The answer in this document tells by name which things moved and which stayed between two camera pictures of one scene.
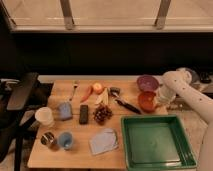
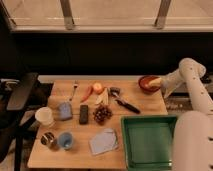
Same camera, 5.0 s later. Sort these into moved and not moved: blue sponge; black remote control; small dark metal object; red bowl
Moved: red bowl
Not moved: blue sponge; small dark metal object; black remote control
